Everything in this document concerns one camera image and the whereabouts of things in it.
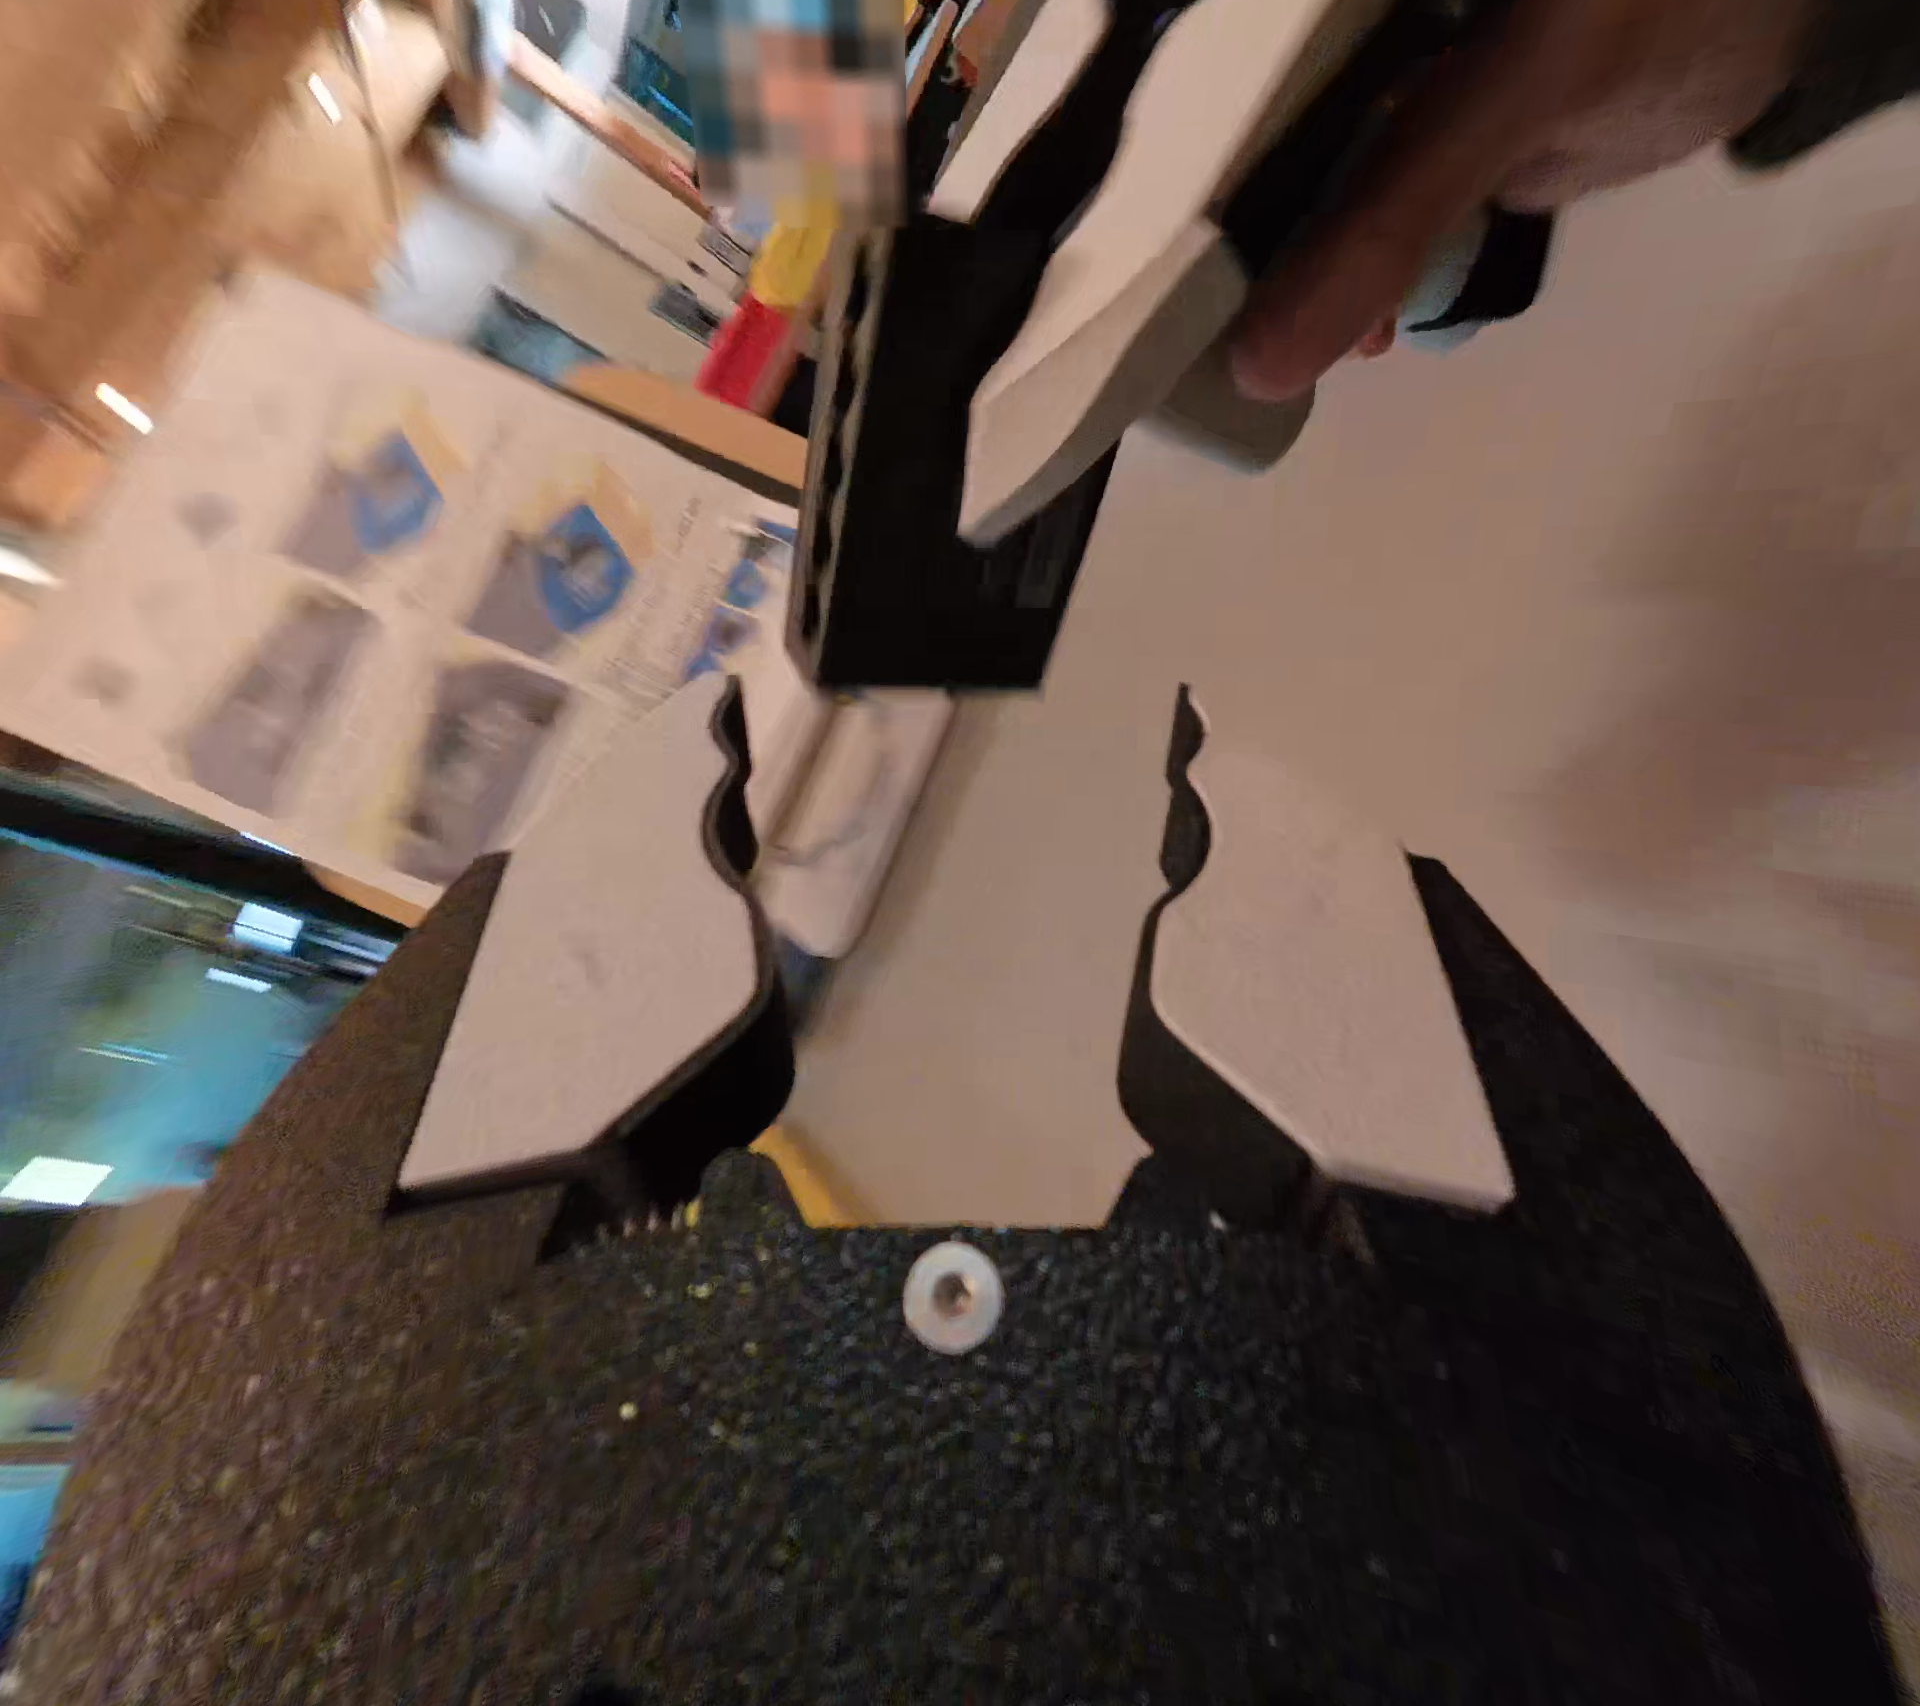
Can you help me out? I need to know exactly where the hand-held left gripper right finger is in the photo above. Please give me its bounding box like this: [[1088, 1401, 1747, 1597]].
[[1115, 682, 1518, 1215]]

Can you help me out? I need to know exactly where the person's right hand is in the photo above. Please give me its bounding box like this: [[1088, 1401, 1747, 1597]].
[[1231, 0, 1870, 406]]

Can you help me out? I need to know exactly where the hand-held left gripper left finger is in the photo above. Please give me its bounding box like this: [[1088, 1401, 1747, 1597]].
[[386, 674, 798, 1215]]

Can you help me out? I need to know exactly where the red bin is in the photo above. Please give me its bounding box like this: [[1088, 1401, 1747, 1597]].
[[694, 292, 823, 417]]

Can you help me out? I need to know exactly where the wooden document stand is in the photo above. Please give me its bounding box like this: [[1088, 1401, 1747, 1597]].
[[299, 360, 962, 967]]

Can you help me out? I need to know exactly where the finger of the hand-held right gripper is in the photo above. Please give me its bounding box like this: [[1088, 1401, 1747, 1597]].
[[954, 0, 1390, 550], [925, 0, 1157, 239]]

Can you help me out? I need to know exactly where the yellow ethernet cable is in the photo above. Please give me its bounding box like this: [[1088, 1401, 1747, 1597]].
[[746, 1124, 871, 1233]]

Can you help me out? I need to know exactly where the black network switch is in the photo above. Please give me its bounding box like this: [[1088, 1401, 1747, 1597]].
[[781, 212, 1120, 696]]

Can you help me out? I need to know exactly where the printed instruction sheet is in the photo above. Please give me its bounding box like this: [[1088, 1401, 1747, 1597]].
[[0, 267, 812, 890]]

